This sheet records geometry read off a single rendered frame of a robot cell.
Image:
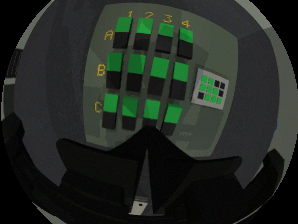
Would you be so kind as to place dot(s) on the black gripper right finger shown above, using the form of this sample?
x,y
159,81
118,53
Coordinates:
x,y
171,170

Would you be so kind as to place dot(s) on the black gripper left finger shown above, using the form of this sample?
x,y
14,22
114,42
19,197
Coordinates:
x,y
122,166

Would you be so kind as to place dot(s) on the grey switch panel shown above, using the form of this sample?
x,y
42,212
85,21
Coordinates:
x,y
158,65

